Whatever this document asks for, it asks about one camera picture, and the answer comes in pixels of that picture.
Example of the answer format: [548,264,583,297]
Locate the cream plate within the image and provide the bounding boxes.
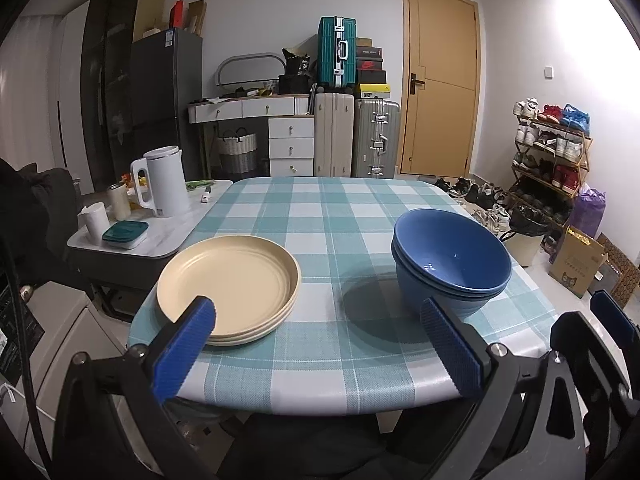
[202,280,300,347]
[156,235,302,346]

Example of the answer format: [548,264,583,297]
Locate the blue bowl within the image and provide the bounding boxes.
[396,262,494,318]
[393,209,512,296]
[390,240,512,301]

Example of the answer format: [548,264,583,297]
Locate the cardboard cat box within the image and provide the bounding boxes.
[549,226,608,298]

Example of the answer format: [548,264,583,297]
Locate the purple plastic bag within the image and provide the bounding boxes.
[568,183,606,238]

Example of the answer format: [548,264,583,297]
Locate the grey side table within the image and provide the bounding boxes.
[66,179,234,291]

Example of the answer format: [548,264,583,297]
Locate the white trash bin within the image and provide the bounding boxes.
[500,205,550,268]

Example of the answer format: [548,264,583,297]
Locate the teal checked tablecloth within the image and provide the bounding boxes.
[127,174,561,417]

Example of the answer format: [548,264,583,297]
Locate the teal lidded container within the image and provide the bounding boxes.
[102,220,149,249]

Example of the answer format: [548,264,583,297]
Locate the white electric kettle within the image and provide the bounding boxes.
[130,145,189,218]

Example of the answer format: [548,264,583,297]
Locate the white cup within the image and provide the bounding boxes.
[80,202,111,245]

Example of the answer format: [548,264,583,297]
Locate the wooden shoe rack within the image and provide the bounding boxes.
[509,98,592,231]

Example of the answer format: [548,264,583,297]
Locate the cream jar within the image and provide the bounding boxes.
[107,183,131,221]

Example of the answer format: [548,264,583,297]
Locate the woven laundry basket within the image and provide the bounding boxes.
[215,127,257,176]

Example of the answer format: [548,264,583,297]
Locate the silver suitcase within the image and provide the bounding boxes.
[352,98,400,179]

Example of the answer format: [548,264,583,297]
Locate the white drawer desk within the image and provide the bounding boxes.
[189,94,314,180]

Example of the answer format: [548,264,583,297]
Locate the beige suitcase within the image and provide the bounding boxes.
[314,93,355,177]

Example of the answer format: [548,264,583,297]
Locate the dark grey refrigerator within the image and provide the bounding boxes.
[130,28,205,181]

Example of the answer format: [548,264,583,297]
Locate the stacked shoe boxes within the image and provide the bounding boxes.
[356,38,390,99]

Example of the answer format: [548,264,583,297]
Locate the black bag on desk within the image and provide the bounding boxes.
[278,49,316,94]

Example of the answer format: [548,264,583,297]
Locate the wooden door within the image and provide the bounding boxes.
[398,0,482,177]

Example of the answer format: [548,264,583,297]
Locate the teal suitcase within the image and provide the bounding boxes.
[317,16,357,93]

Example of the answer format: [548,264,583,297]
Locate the grey folded chair frame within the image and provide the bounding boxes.
[215,52,285,89]

